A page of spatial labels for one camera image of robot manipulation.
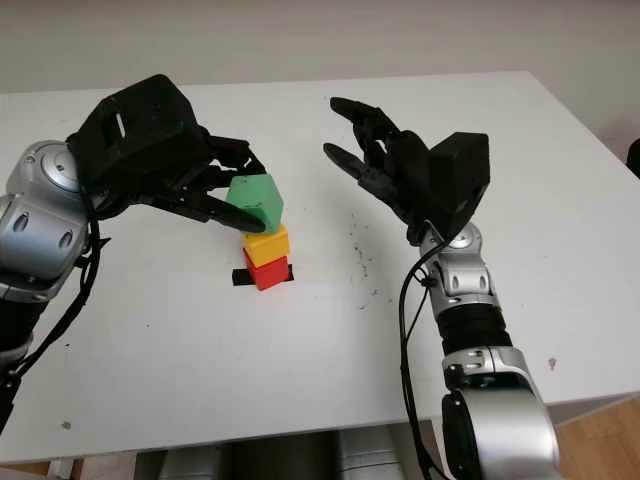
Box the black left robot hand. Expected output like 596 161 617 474
89 132 269 235

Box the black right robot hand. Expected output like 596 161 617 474
323 97 445 246

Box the green wooden block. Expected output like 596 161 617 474
225 173 286 234

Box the yellow wooden block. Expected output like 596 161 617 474
241 223 291 266

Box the red wooden block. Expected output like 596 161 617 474
243 248 291 292

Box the black tape strip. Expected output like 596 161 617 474
232 265 295 289

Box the silver left robot leg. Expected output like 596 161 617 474
137 442 224 480

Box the silver robot leg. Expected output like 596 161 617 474
337 424 401 480
137 442 224 480

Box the silver right robot leg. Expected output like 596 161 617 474
337 424 401 480

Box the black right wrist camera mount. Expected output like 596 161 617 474
428 132 491 244

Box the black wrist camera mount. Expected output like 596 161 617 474
428 132 491 244
66 73 211 194

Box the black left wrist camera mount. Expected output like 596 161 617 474
66 73 211 194

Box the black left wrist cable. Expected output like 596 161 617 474
0 194 112 436

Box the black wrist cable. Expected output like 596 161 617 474
398 239 451 480
0 194 112 436

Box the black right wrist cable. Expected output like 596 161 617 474
398 239 451 480

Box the grey table frame bar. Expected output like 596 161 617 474
547 394 640 426

